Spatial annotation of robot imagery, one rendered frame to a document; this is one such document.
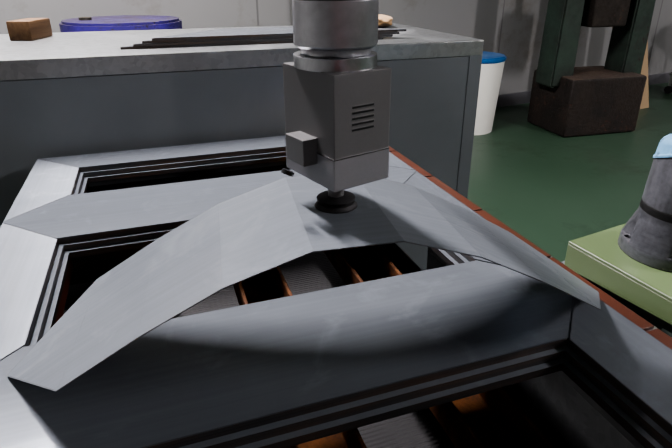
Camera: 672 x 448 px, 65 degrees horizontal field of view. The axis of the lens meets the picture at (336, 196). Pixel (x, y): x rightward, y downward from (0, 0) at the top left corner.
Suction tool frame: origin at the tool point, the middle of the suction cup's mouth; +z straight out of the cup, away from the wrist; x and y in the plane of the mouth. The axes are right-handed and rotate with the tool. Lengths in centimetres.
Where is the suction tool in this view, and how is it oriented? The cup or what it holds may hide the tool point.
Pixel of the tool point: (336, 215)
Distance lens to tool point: 53.3
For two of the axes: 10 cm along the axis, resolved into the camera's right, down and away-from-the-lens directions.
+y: 5.8, 3.1, -7.5
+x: 8.1, -2.3, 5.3
